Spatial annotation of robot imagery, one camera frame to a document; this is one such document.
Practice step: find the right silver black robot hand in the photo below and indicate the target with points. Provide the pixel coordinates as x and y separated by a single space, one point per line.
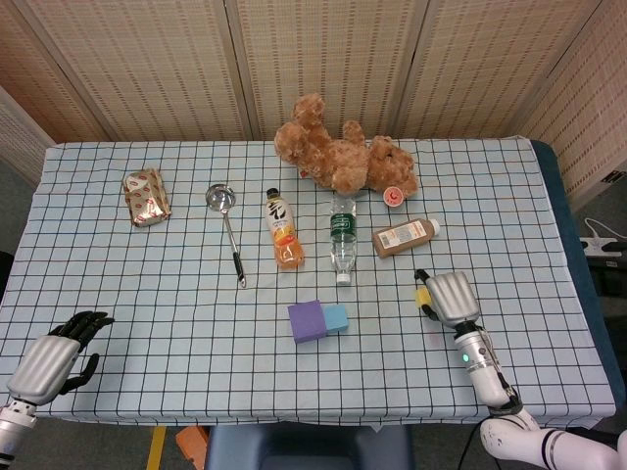
453 298

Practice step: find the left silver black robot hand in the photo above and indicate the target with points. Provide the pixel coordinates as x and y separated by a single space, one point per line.
44 364

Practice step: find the small yellow foam cube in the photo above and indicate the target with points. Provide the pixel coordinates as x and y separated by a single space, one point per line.
422 297

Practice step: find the blue foam block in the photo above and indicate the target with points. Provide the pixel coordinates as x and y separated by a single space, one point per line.
337 318

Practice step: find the large purple foam cube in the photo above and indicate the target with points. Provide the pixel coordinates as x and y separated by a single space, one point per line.
306 323

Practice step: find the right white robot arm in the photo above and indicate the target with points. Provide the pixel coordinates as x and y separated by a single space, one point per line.
480 372

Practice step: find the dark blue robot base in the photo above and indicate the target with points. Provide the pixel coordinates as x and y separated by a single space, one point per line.
308 448

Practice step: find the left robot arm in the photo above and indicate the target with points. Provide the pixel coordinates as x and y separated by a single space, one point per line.
14 428

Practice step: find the brown drink bottle white cap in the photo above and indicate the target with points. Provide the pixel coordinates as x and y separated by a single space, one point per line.
401 239

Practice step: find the clear water bottle green label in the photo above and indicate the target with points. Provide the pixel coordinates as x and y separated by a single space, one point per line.
344 240

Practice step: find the dark blue table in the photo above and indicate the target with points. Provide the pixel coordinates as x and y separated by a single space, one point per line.
573 245

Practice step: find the light blue checkered tablecloth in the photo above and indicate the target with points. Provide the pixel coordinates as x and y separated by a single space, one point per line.
171 318

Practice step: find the white power strip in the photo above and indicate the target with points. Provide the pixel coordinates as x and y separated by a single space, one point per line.
600 246

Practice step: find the orange object on floor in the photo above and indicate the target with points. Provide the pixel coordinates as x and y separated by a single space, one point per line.
192 443

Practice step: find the brown plush teddy bear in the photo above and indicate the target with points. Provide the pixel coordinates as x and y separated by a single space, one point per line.
343 161

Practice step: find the orange juice bottle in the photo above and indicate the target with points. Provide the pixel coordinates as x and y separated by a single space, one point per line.
285 240

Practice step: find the gold foil snack package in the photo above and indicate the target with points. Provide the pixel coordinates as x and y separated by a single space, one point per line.
146 198

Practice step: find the beige woven folding screen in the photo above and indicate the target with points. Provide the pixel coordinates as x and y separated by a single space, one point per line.
147 63

